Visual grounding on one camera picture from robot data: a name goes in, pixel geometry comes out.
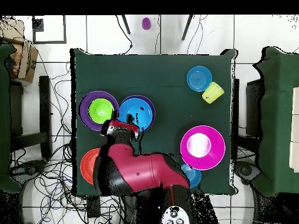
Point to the small green bowl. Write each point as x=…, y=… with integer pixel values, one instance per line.
x=100, y=110

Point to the purple bowl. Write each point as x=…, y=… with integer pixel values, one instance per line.
x=84, y=109
x=153, y=107

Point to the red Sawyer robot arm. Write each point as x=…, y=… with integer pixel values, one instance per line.
x=144, y=170

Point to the orange bowl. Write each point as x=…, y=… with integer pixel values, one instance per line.
x=87, y=165

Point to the dark green table cloth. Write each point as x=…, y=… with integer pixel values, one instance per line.
x=163, y=70

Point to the translucent blue small bowl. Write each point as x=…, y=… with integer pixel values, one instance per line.
x=195, y=176
x=199, y=78

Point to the translucent yellow cup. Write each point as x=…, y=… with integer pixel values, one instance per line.
x=212, y=92

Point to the large pink bowl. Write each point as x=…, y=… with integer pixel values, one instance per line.
x=210, y=158

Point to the black tripod leg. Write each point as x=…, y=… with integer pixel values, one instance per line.
x=126, y=24
x=187, y=27

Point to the purple cup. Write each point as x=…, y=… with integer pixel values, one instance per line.
x=146, y=23

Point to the cardboard box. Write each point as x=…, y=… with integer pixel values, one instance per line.
x=25, y=60

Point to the green cloth covered table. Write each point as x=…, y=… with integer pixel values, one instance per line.
x=4, y=116
x=278, y=121

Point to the black metal frame stand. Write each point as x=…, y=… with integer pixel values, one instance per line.
x=45, y=112

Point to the black square floor frame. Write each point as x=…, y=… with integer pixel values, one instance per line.
x=49, y=42

